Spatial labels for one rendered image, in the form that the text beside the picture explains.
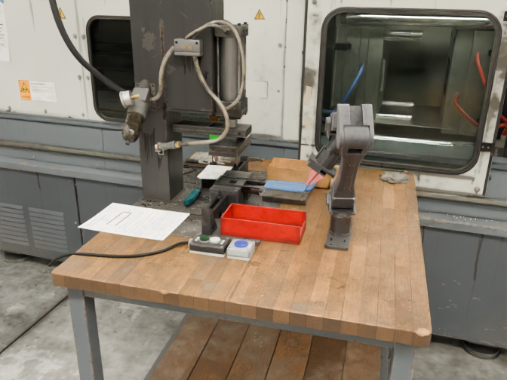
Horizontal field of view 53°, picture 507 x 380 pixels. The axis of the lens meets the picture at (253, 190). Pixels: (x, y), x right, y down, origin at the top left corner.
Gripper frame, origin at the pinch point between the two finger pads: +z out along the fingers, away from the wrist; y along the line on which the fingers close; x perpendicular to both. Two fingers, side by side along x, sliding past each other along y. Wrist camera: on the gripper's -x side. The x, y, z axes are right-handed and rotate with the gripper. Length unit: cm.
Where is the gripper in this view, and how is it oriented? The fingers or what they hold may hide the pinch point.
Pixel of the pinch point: (307, 185)
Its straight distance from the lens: 171.8
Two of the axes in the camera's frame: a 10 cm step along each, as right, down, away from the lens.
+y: -8.2, -5.7, 0.0
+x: -2.3, 3.4, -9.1
